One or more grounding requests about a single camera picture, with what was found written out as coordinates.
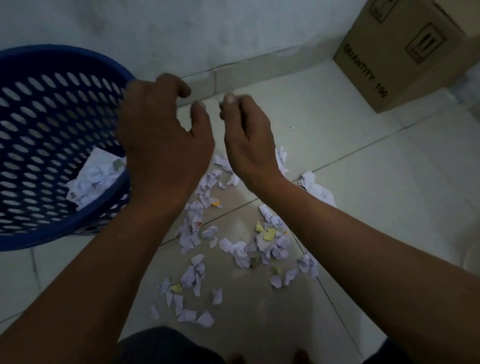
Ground person's right hand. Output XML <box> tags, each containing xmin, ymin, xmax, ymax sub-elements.
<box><xmin>218</xmin><ymin>93</ymin><xmax>288</xmax><ymax>193</ymax></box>

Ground person's left hand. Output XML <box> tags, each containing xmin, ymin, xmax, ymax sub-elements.
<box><xmin>115</xmin><ymin>73</ymin><xmax>216</xmax><ymax>206</ymax></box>

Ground person's right forearm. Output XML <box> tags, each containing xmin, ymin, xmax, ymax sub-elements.
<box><xmin>255</xmin><ymin>175</ymin><xmax>480</xmax><ymax>364</ymax></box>

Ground person's left forearm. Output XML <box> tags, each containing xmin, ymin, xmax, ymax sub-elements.
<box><xmin>0</xmin><ymin>193</ymin><xmax>192</xmax><ymax>364</ymax></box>

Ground large crumpled white paper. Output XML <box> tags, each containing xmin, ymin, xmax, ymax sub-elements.
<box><xmin>299</xmin><ymin>171</ymin><xmax>337</xmax><ymax>208</ymax></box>

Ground pile of crumpled white papers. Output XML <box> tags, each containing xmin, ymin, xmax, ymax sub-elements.
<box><xmin>65</xmin><ymin>147</ymin><xmax>127</xmax><ymax>211</ymax></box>

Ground scattered white paper scraps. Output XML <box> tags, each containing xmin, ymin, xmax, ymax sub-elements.
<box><xmin>149</xmin><ymin>145</ymin><xmax>320</xmax><ymax>329</ymax></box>

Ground blue perforated plastic basket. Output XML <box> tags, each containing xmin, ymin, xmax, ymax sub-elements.
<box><xmin>0</xmin><ymin>44</ymin><xmax>136</xmax><ymax>252</ymax></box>

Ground brown cardboard box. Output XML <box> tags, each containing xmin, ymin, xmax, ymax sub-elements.
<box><xmin>333</xmin><ymin>0</ymin><xmax>480</xmax><ymax>114</ymax></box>

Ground person's dark shorts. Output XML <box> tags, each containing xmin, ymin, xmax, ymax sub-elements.
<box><xmin>114</xmin><ymin>325</ymin><xmax>407</xmax><ymax>364</ymax></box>

